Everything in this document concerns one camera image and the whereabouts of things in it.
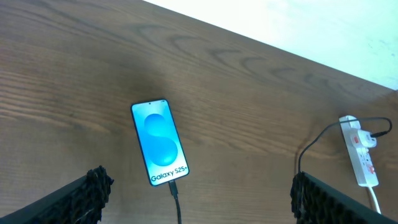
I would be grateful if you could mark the blue Galaxy smartphone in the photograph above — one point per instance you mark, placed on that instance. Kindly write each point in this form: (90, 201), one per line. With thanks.
(160, 144)

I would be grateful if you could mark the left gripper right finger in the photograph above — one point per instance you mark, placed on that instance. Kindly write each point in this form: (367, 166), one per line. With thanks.
(314, 201)

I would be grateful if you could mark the white USB charger plug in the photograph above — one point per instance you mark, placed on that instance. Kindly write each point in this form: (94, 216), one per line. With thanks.
(362, 139)

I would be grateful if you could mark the white power strip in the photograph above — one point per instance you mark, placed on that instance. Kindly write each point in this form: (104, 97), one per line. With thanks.
(364, 170)

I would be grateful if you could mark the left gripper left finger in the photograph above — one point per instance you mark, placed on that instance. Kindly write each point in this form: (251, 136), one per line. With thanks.
(80, 202)

